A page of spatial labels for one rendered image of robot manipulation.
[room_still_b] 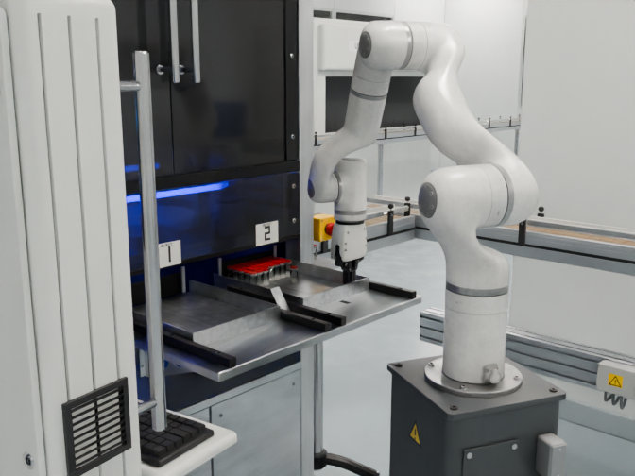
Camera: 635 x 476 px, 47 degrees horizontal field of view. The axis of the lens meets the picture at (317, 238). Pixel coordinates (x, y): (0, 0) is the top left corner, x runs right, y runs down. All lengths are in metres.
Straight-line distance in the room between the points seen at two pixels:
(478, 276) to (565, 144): 1.83
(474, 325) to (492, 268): 0.11
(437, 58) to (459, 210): 0.39
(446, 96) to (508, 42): 9.20
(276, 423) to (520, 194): 1.16
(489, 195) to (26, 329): 0.80
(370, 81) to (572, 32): 1.54
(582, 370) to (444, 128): 1.38
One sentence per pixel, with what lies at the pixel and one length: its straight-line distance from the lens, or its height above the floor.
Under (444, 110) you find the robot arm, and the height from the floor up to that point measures 1.38.
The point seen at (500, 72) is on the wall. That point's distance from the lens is 10.71.
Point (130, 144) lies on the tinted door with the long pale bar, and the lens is 1.75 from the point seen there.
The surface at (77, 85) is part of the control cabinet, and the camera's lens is 1.03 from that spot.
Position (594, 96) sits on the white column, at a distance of 3.11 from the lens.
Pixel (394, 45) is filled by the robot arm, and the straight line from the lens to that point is 1.55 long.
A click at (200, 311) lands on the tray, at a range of 1.83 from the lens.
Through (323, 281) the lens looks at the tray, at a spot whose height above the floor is 0.88.
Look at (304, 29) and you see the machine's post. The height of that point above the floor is 1.57.
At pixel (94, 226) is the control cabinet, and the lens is 1.06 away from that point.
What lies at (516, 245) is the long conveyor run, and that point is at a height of 0.88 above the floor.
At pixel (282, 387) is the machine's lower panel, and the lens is 2.23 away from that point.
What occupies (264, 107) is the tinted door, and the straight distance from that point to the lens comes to 2.01.
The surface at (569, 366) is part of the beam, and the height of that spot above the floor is 0.49.
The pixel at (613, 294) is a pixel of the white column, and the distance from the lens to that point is 3.18.
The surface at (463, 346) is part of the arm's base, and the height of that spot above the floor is 0.95.
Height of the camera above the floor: 1.44
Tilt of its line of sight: 12 degrees down
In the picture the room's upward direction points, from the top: straight up
